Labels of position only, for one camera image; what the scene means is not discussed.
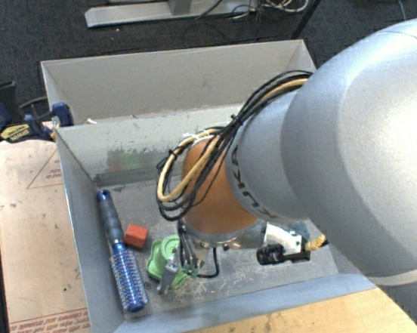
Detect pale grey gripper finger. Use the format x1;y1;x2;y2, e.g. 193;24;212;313
153;257;183;296

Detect green plastic toy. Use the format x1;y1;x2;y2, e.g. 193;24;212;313
142;233;193;294

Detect blue hairbrush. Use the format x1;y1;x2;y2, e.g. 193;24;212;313
94;185;151;316

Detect small red-brown block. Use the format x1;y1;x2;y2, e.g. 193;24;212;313
121;221;152;251

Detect brown cardboard board, red print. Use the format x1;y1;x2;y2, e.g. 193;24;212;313
0;118;92;333

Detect grey metal bin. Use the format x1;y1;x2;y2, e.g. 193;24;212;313
40;21;382;333

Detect black cylinder on white bracket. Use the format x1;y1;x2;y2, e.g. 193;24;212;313
252;217;314;269

